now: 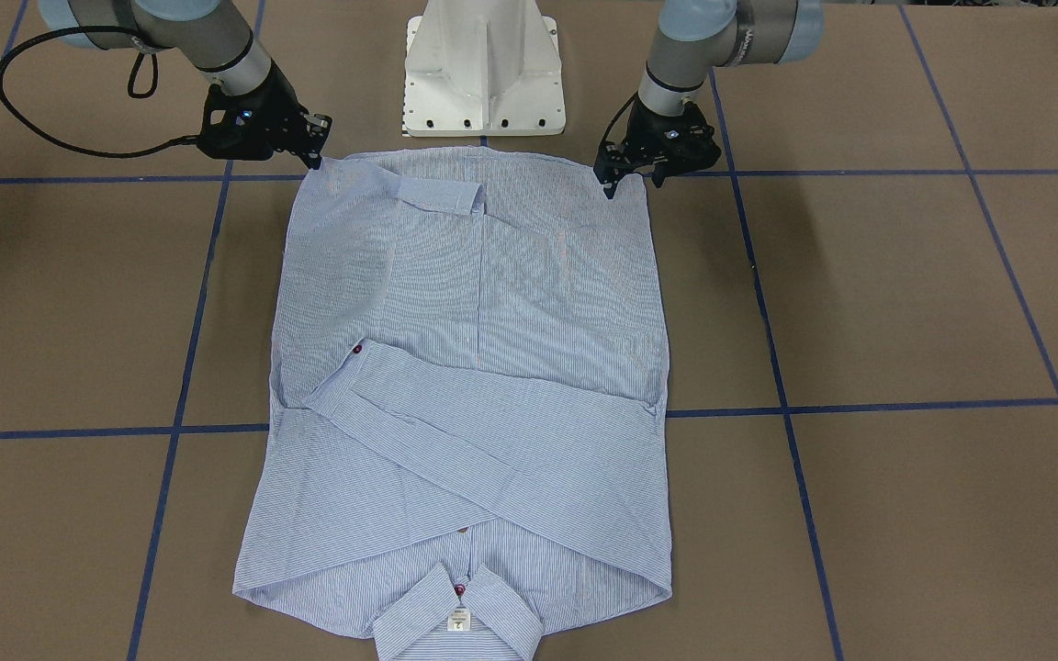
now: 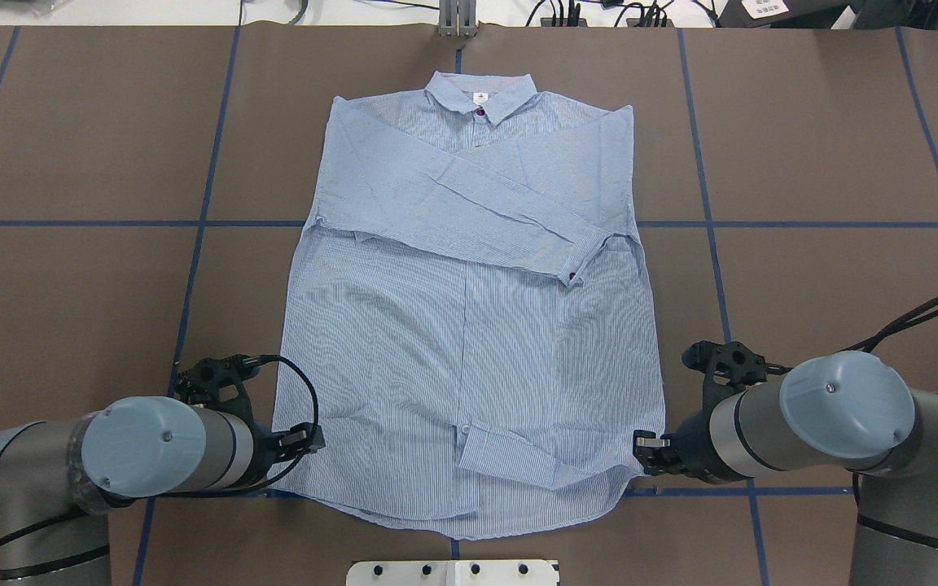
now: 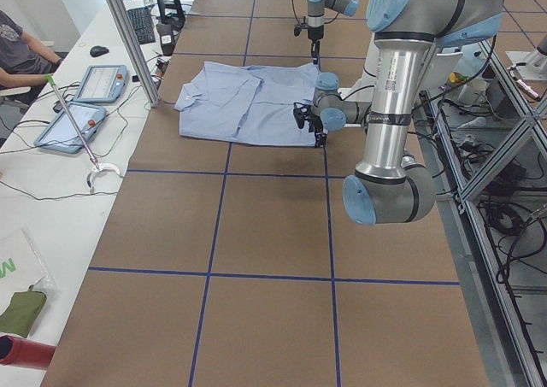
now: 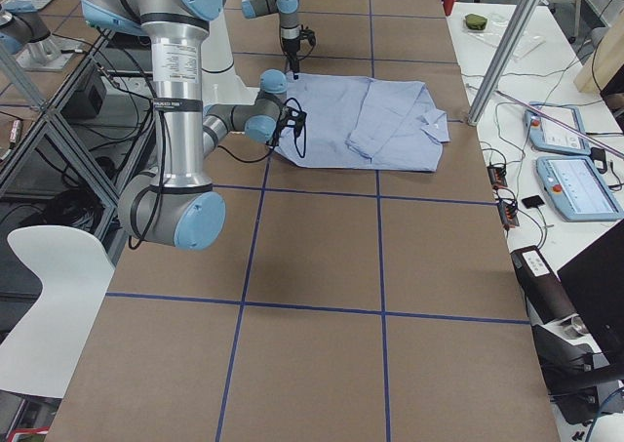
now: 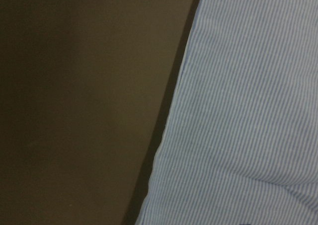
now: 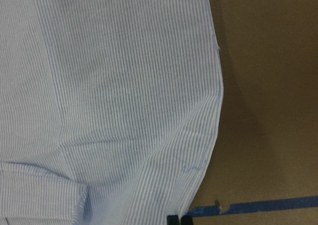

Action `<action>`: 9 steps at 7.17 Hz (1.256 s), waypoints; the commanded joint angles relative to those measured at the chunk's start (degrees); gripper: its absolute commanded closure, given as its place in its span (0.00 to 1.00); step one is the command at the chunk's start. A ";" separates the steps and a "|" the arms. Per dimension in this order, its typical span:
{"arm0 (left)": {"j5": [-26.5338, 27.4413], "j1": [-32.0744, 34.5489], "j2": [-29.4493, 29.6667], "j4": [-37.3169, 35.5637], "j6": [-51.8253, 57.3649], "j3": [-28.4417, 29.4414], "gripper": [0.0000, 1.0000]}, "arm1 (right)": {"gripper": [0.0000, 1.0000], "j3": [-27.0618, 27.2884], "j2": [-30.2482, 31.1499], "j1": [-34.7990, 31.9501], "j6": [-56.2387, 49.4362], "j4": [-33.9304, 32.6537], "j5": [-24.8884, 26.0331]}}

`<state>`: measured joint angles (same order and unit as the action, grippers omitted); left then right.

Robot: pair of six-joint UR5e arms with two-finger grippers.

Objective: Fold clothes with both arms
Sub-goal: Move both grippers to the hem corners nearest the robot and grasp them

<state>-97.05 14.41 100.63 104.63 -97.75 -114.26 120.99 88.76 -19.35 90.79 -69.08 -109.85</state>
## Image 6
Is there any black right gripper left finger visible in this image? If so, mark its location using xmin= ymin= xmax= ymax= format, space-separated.
xmin=166 ymin=215 xmax=179 ymax=225

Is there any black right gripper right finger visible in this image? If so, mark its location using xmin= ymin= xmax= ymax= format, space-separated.
xmin=181 ymin=215 xmax=193 ymax=225

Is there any light blue striped shirt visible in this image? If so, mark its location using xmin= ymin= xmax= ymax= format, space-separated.
xmin=0 ymin=0 xmax=224 ymax=225

